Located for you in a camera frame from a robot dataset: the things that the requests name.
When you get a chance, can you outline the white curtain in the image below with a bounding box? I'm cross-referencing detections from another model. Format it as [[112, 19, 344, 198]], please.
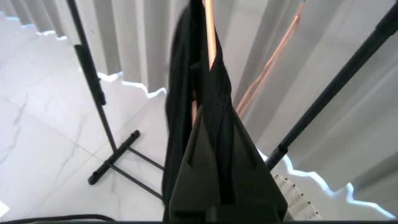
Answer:
[[0, 0, 398, 217]]

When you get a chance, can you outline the white laundry basket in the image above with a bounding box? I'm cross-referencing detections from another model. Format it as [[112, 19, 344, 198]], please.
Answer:
[[272, 174, 324, 222]]

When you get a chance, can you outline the black clothes rack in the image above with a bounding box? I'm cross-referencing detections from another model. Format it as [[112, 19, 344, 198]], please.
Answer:
[[66, 0, 398, 202]]

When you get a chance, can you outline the pink clothes hanger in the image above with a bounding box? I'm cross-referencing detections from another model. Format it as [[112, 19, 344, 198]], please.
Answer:
[[190, 0, 218, 127]]

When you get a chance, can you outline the black cable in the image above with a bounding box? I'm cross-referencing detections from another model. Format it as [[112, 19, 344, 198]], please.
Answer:
[[0, 213, 118, 223]]

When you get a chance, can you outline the black garment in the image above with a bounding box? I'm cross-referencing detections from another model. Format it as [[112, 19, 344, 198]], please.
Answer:
[[161, 0, 237, 222]]

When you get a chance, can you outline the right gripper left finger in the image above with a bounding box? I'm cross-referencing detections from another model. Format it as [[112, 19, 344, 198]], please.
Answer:
[[167, 106, 223, 222]]

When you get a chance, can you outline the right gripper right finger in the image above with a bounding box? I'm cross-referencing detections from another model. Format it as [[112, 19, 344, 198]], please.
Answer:
[[216, 108, 289, 222]]

